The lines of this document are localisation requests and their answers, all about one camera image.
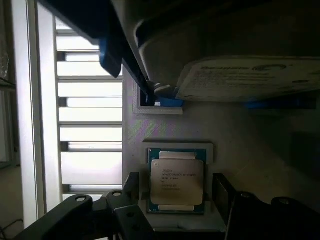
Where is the hard disk with white label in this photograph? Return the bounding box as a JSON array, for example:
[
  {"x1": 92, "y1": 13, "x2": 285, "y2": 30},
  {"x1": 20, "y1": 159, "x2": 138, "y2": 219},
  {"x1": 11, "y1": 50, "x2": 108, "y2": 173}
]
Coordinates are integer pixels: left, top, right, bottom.
[{"x1": 133, "y1": 14, "x2": 320, "y2": 103}]

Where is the white printed parts rack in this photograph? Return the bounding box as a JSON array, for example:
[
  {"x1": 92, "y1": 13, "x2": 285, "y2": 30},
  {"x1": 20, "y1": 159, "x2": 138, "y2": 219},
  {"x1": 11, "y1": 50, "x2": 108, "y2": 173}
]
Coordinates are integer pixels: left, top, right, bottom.
[{"x1": 121, "y1": 65, "x2": 320, "y2": 233}]

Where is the silver Intel CPU chip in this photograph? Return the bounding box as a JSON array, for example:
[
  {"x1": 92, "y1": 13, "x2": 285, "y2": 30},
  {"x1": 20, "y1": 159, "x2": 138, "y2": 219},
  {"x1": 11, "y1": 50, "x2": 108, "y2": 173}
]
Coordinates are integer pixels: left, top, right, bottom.
[{"x1": 146, "y1": 147, "x2": 207, "y2": 215}]

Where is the white slotted rack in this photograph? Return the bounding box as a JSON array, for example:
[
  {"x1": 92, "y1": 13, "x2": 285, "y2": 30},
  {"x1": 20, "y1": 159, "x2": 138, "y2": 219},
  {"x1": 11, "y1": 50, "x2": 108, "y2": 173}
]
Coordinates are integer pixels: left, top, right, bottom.
[{"x1": 11, "y1": 0, "x2": 124, "y2": 226}]

